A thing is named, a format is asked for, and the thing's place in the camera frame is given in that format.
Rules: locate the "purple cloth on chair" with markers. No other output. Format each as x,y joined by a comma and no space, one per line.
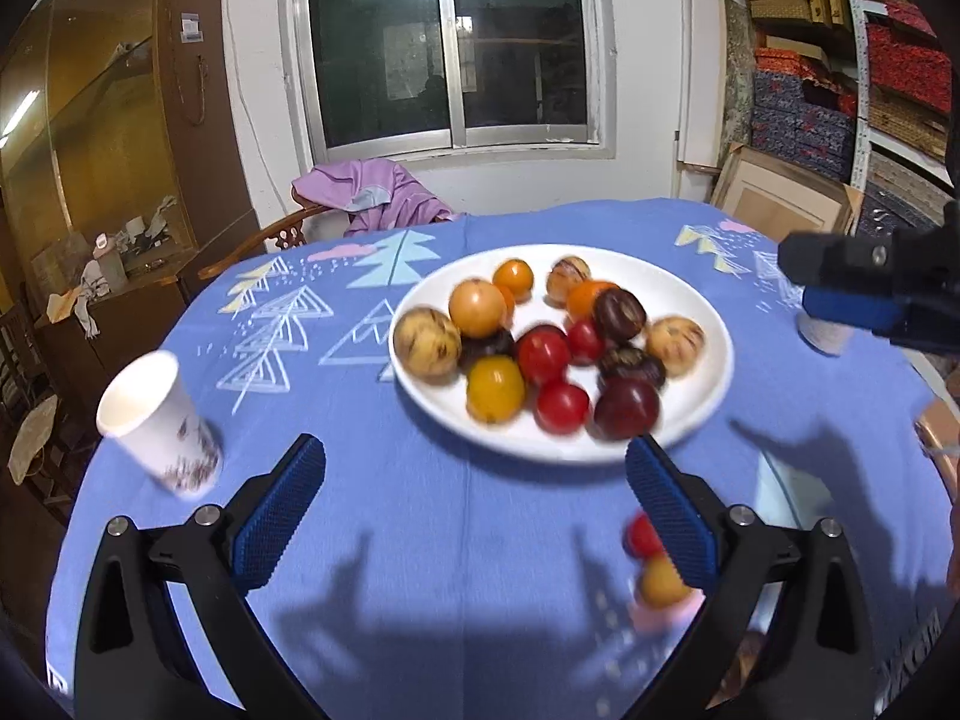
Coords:
376,195

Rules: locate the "floral paper cup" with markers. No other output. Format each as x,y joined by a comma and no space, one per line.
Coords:
148,412

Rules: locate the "framed board leaning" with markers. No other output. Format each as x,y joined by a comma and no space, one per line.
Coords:
775,197

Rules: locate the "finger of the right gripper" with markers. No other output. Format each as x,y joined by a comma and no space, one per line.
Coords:
852,264
902,323

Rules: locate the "striped tan fruit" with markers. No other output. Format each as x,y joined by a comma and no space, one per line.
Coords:
677,342

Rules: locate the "dark red plum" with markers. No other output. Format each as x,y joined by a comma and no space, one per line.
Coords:
626,408

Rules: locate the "yellow orange persimmon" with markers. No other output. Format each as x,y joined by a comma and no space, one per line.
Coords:
496,390

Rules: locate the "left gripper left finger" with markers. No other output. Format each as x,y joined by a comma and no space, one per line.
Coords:
132,659

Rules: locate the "small mandarin orange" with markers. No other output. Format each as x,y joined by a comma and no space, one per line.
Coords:
516,277

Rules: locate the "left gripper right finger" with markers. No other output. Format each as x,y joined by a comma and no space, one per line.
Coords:
818,658

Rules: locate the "window with metal frame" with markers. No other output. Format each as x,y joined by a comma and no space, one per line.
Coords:
398,77

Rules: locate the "red cherry tomato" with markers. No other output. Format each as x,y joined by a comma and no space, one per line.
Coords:
562,408

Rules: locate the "large orange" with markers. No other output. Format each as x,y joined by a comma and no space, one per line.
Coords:
581,298

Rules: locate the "wooden glass cabinet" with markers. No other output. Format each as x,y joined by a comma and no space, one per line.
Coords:
116,112

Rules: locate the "wooden chair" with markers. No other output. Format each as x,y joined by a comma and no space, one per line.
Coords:
286,233

